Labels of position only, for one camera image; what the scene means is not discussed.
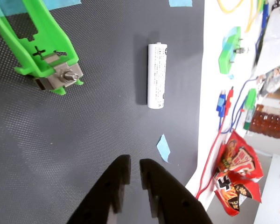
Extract blue tape on green block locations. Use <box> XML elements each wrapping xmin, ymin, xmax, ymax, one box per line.
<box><xmin>222</xmin><ymin>32</ymin><xmax>239</xmax><ymax>53</ymax></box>

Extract long blue masking tape strip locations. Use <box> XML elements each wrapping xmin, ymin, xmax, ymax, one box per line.
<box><xmin>0</xmin><ymin>0</ymin><xmax>82</xmax><ymax>17</ymax></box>

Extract clear plastic bag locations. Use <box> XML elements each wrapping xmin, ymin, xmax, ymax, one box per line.
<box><xmin>254</xmin><ymin>9</ymin><xmax>280</xmax><ymax>94</ymax></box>

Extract red alligator clip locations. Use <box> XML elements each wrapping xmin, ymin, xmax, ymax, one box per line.
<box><xmin>224</xmin><ymin>86</ymin><xmax>235</xmax><ymax>115</ymax></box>

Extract green battery holder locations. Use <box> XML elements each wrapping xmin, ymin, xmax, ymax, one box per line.
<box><xmin>0</xmin><ymin>0</ymin><xmax>84</xmax><ymax>96</ymax></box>

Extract small green plastic piece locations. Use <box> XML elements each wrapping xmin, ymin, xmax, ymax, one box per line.
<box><xmin>245</xmin><ymin>88</ymin><xmax>258</xmax><ymax>111</ymax></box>

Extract pack of brown bottles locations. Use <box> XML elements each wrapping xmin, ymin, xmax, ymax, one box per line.
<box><xmin>249</xmin><ymin>104</ymin><xmax>280</xmax><ymax>140</ymax></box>

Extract blue plug connector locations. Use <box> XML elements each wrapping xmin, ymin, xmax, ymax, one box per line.
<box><xmin>261</xmin><ymin>0</ymin><xmax>270</xmax><ymax>32</ymax></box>

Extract blue alligator clip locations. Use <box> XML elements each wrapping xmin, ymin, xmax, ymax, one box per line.
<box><xmin>216</xmin><ymin>90</ymin><xmax>227</xmax><ymax>119</ymax></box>

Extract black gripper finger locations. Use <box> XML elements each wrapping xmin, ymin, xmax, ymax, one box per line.
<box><xmin>139</xmin><ymin>159</ymin><xmax>213</xmax><ymax>224</ymax></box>
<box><xmin>67</xmin><ymin>154</ymin><xmax>132</xmax><ymax>224</ymax></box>

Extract white board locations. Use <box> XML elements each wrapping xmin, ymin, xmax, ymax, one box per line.
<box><xmin>253</xmin><ymin>154</ymin><xmax>280</xmax><ymax>224</ymax></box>

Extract thin blue cable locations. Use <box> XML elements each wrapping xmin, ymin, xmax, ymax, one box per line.
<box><xmin>230</xmin><ymin>76</ymin><xmax>259</xmax><ymax>134</ymax></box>

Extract green block with screw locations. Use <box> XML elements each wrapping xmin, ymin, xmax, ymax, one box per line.
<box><xmin>218</xmin><ymin>26</ymin><xmax>242</xmax><ymax>75</ymax></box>

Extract red snack bag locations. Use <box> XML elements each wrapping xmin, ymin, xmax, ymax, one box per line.
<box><xmin>213</xmin><ymin>129</ymin><xmax>265</xmax><ymax>217</ymax></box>

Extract red and blue wires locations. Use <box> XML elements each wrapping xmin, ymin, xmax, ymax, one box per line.
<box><xmin>195</xmin><ymin>112</ymin><xmax>232</xmax><ymax>200</ymax></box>

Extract white AA battery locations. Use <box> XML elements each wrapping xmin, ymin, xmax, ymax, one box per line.
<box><xmin>147</xmin><ymin>42</ymin><xmax>168</xmax><ymax>109</ymax></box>

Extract blue masking tape piece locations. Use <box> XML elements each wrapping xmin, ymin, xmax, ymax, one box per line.
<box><xmin>156</xmin><ymin>134</ymin><xmax>171</xmax><ymax>164</ymax></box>
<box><xmin>168</xmin><ymin>0</ymin><xmax>193</xmax><ymax>7</ymax></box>

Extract dark grey textured mat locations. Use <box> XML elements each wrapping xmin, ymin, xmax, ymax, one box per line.
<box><xmin>0</xmin><ymin>0</ymin><xmax>205</xmax><ymax>224</ymax></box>

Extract yellow rubber band loop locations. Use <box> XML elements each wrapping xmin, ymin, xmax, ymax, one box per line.
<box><xmin>216</xmin><ymin>0</ymin><xmax>264</xmax><ymax>33</ymax></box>

